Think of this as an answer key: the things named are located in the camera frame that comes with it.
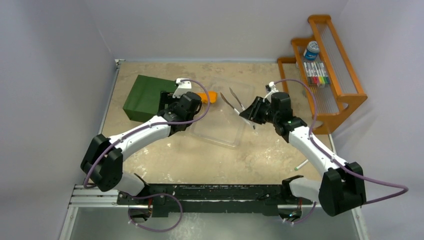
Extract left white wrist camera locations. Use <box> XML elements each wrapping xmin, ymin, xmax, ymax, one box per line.
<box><xmin>172</xmin><ymin>78</ymin><xmax>192</xmax><ymax>99</ymax></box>

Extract orange wooden shelf rack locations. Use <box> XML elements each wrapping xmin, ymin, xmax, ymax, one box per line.
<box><xmin>277</xmin><ymin>14</ymin><xmax>368</xmax><ymax>135</ymax></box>

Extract purple cable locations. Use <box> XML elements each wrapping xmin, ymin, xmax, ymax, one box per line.
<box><xmin>82</xmin><ymin>78</ymin><xmax>212</xmax><ymax>190</ymax></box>
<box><xmin>264</xmin><ymin>78</ymin><xmax>410</xmax><ymax>206</ymax></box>

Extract aluminium frame rail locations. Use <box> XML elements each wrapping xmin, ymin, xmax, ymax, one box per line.
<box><xmin>67</xmin><ymin>183</ymin><xmax>362</xmax><ymax>209</ymax></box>

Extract blue white jar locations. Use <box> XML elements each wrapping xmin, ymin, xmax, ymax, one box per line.
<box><xmin>303</xmin><ymin>41</ymin><xmax>320</xmax><ymax>61</ymax></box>

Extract coloured marker set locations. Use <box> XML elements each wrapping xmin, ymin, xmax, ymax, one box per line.
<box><xmin>303</xmin><ymin>61</ymin><xmax>331</xmax><ymax>88</ymax></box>

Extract green white marker pen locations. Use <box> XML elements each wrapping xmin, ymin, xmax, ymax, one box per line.
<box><xmin>294</xmin><ymin>159</ymin><xmax>309</xmax><ymax>171</ymax></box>

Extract green paper bag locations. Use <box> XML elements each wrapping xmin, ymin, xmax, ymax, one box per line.
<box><xmin>122</xmin><ymin>75</ymin><xmax>177</xmax><ymax>123</ymax></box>

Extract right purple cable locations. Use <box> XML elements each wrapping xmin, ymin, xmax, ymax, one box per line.
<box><xmin>264</xmin><ymin>78</ymin><xmax>410</xmax><ymax>206</ymax></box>

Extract clear plastic tray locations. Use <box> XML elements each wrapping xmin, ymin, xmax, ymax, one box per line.
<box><xmin>190</xmin><ymin>77</ymin><xmax>258</xmax><ymax>148</ymax></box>

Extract metal tongs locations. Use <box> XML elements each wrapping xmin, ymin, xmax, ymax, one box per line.
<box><xmin>219</xmin><ymin>86</ymin><xmax>257</xmax><ymax>131</ymax></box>

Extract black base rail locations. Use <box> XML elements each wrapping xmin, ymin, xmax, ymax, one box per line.
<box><xmin>117</xmin><ymin>183</ymin><xmax>311</xmax><ymax>218</ymax></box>

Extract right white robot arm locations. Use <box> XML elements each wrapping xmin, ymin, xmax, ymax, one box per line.
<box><xmin>239</xmin><ymin>92</ymin><xmax>367</xmax><ymax>217</ymax></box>

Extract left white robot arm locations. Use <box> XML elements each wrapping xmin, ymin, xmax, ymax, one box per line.
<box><xmin>80</xmin><ymin>92</ymin><xmax>202</xmax><ymax>205</ymax></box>

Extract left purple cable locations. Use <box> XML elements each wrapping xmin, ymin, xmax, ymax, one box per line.
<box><xmin>82</xmin><ymin>78</ymin><xmax>212</xmax><ymax>190</ymax></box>

